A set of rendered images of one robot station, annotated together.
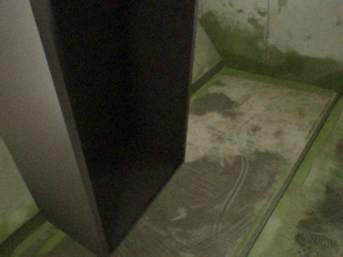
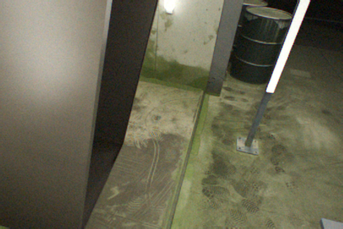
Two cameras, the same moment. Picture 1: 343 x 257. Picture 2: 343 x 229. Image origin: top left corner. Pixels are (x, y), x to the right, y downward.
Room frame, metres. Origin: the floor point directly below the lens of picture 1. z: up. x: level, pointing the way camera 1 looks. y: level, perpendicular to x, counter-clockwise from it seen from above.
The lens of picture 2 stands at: (0.12, 0.32, 1.46)
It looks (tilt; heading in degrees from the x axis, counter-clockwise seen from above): 36 degrees down; 325
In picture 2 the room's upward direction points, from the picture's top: 7 degrees clockwise
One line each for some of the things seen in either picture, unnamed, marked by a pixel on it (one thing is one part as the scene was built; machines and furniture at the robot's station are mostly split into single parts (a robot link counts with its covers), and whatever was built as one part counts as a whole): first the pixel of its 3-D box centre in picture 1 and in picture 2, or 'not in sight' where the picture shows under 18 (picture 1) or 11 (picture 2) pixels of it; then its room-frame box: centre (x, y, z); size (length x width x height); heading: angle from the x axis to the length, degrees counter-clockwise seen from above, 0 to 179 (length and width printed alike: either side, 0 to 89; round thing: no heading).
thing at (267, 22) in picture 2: not in sight; (258, 46); (2.14, -2.33, 0.44); 0.59 x 0.58 x 0.89; 150
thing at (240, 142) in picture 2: not in sight; (247, 145); (1.08, -1.22, 0.01); 0.20 x 0.20 x 0.01; 46
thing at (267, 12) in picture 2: not in sight; (268, 13); (2.15, -2.33, 0.86); 0.54 x 0.54 x 0.01
